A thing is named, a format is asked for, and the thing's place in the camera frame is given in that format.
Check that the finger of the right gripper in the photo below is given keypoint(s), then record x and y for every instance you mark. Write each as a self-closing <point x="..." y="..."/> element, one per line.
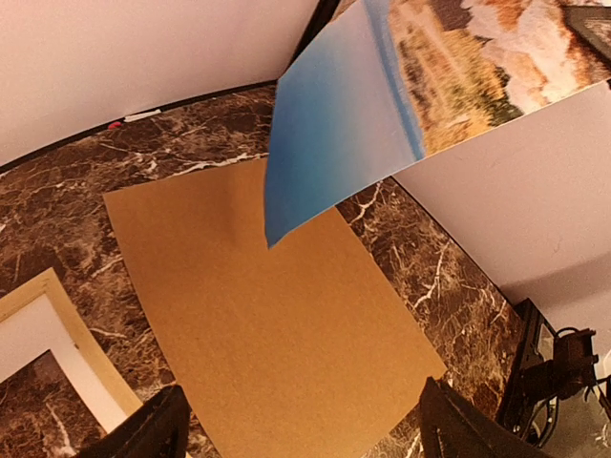
<point x="591" y="23"/>

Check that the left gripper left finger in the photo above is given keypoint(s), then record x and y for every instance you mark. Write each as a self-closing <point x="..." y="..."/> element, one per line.
<point x="159" y="428"/>

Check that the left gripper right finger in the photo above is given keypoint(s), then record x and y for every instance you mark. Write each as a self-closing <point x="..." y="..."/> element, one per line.
<point x="450" y="426"/>

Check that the brown backing board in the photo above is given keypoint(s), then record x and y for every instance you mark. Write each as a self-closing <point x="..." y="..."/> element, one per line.
<point x="299" y="350"/>

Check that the light wooden picture frame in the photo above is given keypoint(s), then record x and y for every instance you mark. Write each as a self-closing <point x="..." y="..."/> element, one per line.
<point x="49" y="284"/>

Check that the blue landscape photo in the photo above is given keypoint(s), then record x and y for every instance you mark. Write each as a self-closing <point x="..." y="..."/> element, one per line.
<point x="389" y="83"/>

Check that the white mat board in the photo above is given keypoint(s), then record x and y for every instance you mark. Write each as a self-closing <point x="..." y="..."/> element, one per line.
<point x="36" y="328"/>

